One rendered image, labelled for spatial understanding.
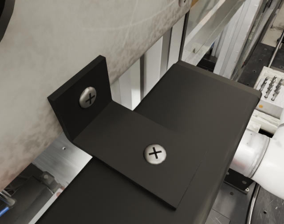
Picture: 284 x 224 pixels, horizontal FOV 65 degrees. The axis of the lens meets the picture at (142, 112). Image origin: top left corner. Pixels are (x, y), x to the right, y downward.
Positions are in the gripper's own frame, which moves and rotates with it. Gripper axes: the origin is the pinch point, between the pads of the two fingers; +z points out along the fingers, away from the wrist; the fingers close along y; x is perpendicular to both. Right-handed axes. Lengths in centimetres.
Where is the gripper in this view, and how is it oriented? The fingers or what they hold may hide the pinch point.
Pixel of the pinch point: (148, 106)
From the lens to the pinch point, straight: 54.5
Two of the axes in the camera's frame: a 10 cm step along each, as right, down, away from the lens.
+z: -8.4, -4.0, 3.8
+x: -5.5, 6.5, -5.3
